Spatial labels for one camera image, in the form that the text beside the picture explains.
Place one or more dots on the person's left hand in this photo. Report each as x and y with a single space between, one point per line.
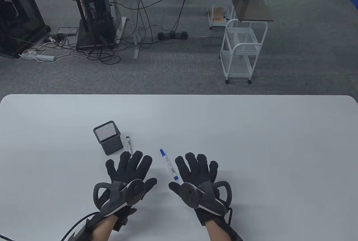
131 168

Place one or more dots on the person's right hand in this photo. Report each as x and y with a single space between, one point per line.
195 169

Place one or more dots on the black-capped white marker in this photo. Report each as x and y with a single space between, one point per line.
128 144

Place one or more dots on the blue-capped white marker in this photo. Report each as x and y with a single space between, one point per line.
167 164

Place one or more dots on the black mesh pen holder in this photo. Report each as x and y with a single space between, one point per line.
112 146

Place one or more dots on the person's left forearm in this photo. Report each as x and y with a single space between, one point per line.
102 231

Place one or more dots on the person's right forearm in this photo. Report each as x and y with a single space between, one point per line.
216 232

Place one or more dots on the black left hand controller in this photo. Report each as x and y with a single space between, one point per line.
131 193

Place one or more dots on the black hand controller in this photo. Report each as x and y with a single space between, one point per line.
131 193
190 196

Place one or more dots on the black right hand controller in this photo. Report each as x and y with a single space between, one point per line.
190 196

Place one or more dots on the black power strip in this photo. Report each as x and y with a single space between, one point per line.
172 35

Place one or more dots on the white power strip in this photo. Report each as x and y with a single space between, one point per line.
44 57

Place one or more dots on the grey flat box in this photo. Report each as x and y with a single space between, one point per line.
67 30

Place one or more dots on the brown cardboard box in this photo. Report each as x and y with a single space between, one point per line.
216 16

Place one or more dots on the black computer tower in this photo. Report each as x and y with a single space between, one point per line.
98 14

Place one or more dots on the dark brown side table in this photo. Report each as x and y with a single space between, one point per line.
251 7

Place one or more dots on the black cabinet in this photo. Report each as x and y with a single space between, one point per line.
16 14

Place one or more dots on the blue plastic bin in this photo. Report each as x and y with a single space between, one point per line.
354 2

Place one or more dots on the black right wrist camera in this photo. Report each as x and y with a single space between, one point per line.
233 234

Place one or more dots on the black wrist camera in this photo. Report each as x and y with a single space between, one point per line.
81 231
233 234

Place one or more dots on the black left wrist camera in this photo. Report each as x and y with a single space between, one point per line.
81 231

